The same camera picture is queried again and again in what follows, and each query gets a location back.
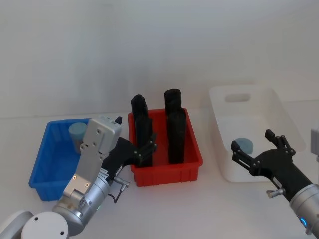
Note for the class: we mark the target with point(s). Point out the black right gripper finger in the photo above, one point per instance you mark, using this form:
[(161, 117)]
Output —
[(243, 155), (281, 143)]

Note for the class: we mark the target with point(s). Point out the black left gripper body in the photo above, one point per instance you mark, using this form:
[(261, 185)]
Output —
[(119, 156)]

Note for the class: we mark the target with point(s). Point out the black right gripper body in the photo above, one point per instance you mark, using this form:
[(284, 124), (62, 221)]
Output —
[(279, 166)]

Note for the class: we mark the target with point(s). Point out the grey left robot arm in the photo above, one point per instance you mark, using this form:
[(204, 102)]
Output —
[(84, 174)]

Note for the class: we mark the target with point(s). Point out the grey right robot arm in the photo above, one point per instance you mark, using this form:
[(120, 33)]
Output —
[(307, 206)]

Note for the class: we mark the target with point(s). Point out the pale blue foam cylinder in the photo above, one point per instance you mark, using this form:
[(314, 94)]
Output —
[(246, 145), (76, 133)]

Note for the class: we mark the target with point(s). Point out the black foam block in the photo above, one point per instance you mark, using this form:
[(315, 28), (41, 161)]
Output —
[(177, 137), (173, 98), (143, 129), (138, 104)]

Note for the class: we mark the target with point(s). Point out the white plastic bin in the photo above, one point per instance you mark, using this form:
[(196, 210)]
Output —
[(251, 117)]

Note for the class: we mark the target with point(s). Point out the red plastic bin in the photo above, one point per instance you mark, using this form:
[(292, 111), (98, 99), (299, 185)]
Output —
[(192, 156)]

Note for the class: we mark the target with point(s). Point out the blue plastic bin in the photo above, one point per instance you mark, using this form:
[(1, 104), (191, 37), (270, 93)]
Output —
[(53, 159)]

